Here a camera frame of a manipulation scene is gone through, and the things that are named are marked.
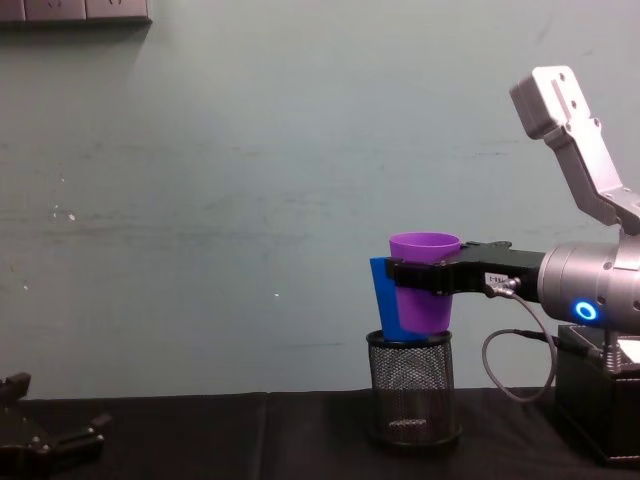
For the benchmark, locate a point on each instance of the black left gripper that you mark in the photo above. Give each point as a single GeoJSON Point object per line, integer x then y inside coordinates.
{"type": "Point", "coordinates": [20, 445]}

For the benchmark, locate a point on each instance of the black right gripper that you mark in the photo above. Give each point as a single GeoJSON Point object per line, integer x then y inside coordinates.
{"type": "Point", "coordinates": [495, 265]}

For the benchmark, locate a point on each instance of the purple plastic cup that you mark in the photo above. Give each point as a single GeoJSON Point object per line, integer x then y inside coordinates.
{"type": "Point", "coordinates": [425, 312]}

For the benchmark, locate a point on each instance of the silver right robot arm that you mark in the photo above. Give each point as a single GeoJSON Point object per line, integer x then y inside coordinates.
{"type": "Point", "coordinates": [575, 280]}

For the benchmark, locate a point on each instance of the blue plastic cup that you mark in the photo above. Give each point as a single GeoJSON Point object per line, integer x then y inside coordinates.
{"type": "Point", "coordinates": [386, 300]}

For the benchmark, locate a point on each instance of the black mesh pen holder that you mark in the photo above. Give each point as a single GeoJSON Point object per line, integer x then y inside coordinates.
{"type": "Point", "coordinates": [412, 385]}

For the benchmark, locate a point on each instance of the black table cloth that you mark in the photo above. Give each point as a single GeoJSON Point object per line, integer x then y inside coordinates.
{"type": "Point", "coordinates": [225, 435]}

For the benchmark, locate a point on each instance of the silver coil spring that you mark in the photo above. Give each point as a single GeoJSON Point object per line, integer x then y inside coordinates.
{"type": "Point", "coordinates": [612, 356]}

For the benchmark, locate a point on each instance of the black leather box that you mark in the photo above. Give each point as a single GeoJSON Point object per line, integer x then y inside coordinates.
{"type": "Point", "coordinates": [590, 410]}

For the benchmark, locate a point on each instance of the white wall socket plate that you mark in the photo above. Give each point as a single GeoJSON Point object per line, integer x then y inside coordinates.
{"type": "Point", "coordinates": [55, 10]}
{"type": "Point", "coordinates": [117, 9]}

